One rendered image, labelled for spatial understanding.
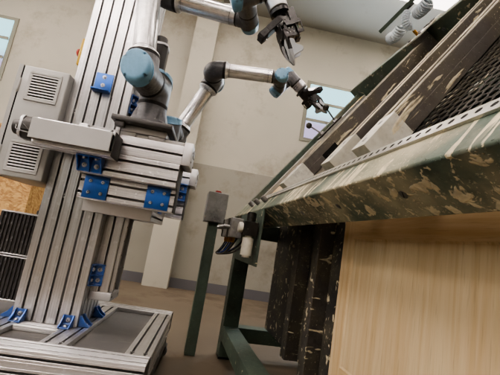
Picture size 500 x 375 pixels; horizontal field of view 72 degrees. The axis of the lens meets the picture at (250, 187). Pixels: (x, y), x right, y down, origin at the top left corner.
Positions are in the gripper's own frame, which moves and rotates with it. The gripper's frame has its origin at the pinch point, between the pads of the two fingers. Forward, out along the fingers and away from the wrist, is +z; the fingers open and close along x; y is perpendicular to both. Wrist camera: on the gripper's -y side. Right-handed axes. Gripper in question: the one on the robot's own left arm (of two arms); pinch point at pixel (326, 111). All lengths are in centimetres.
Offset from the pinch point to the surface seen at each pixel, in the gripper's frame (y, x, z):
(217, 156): 247, -86, -44
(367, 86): -4.4, -42.0, 8.3
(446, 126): -108, 118, 7
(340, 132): -37, 49, 8
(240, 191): 246, -74, 11
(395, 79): -51, 12, 9
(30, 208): 142, 132, -95
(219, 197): 43, 70, -7
